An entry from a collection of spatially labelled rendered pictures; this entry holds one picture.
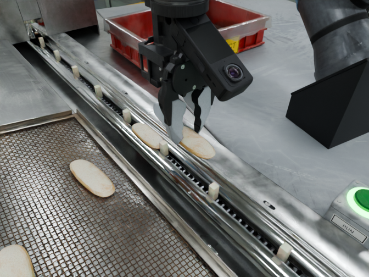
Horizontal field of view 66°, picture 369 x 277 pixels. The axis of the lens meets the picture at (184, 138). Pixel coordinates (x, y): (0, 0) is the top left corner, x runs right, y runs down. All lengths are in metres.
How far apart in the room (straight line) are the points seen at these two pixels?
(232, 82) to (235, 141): 0.32
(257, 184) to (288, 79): 0.48
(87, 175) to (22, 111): 0.25
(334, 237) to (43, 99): 0.61
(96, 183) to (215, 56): 0.25
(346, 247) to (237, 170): 0.19
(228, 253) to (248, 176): 0.13
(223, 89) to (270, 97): 0.48
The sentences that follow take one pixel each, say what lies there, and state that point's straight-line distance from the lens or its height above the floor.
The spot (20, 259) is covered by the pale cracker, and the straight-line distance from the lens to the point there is 0.38.
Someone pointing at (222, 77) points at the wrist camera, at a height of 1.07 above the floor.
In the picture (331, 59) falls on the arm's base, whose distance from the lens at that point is 0.67.
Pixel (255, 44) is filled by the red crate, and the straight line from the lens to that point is 1.09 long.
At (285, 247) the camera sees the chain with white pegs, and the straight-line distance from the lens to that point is 0.43.
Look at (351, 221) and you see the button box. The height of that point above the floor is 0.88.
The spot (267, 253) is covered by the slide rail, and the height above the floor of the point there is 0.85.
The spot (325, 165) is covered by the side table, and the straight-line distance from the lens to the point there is 0.64.
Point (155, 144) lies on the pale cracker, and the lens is 0.57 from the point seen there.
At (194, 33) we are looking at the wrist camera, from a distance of 0.36.
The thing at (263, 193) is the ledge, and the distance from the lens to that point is 0.49.
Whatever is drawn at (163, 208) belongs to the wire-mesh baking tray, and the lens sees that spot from 0.42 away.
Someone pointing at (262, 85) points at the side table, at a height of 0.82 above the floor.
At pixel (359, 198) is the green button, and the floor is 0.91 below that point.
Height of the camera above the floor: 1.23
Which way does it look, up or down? 40 degrees down
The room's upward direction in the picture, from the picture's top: straight up
